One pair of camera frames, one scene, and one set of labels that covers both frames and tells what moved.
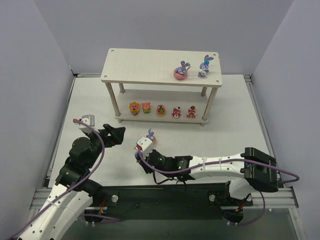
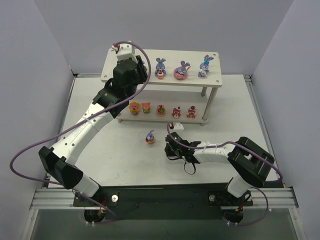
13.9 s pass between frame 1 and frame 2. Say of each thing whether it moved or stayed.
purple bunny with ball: moved
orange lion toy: stayed
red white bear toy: stayed
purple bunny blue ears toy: stayed
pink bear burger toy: stayed
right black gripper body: moved
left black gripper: moved
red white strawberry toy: stayed
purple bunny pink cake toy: stayed
